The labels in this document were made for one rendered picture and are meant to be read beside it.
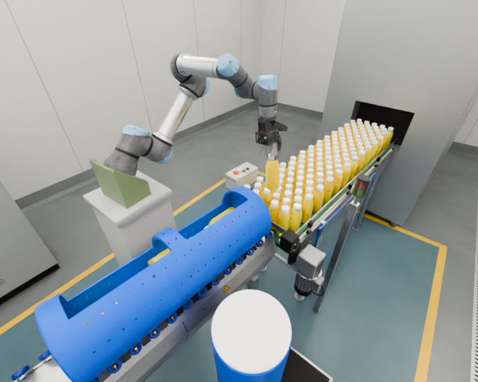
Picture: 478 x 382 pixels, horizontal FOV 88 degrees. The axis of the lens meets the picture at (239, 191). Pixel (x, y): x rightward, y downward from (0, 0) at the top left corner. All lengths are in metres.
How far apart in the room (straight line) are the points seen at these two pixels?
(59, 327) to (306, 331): 1.65
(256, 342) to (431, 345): 1.70
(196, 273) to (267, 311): 0.29
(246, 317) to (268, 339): 0.10
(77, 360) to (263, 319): 0.56
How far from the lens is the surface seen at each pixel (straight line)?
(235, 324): 0.98
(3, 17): 3.50
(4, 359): 2.60
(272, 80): 1.04
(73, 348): 0.91
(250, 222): 1.08
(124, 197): 1.27
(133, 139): 1.29
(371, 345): 2.26
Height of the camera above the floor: 1.93
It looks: 37 degrees down
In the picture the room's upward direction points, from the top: straight up
